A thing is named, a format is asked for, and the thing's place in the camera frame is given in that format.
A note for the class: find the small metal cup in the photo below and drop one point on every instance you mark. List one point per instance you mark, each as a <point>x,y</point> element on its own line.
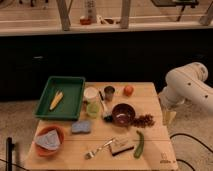
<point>109,92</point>

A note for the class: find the red object on shelf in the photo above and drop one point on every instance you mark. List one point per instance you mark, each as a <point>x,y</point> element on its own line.
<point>84,21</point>

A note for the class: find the black handled brush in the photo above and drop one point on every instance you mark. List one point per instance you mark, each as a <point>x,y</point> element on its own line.
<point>106,113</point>

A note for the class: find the green plastic cup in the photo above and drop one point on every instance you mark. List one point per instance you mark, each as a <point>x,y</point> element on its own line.
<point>92,109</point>

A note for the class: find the orange bowl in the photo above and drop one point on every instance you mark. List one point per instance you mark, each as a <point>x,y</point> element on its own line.
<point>44,152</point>

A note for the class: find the silver fork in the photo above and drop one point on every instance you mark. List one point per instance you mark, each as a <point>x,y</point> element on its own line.
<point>93,153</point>

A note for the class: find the blue sponge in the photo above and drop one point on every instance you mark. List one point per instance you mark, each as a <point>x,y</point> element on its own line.
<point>83,126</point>

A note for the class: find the green cucumber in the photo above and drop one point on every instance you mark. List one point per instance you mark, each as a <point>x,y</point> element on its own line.
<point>139,149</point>

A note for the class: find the green plastic tray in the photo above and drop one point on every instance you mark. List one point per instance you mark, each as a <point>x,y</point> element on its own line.
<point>70,106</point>

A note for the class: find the white bottle on shelf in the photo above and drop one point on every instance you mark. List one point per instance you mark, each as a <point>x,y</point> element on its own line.
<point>90,10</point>

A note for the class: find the black stand post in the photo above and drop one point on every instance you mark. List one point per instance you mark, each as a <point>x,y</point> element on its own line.
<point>9,150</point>

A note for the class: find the yellow corn cob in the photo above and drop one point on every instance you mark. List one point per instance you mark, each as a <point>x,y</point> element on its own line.
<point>57,98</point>

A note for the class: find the grey folded cloth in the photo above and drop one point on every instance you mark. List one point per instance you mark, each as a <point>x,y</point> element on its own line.
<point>49,141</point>

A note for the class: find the dark brown bowl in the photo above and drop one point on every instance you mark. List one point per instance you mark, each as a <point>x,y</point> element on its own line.
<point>123,114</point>

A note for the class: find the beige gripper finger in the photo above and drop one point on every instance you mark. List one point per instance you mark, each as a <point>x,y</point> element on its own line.
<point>168,116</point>

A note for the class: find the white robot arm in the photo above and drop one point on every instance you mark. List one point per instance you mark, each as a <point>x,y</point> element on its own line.
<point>185,83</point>

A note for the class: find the red tomato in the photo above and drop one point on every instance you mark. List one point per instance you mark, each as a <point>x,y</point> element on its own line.
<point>128,90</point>

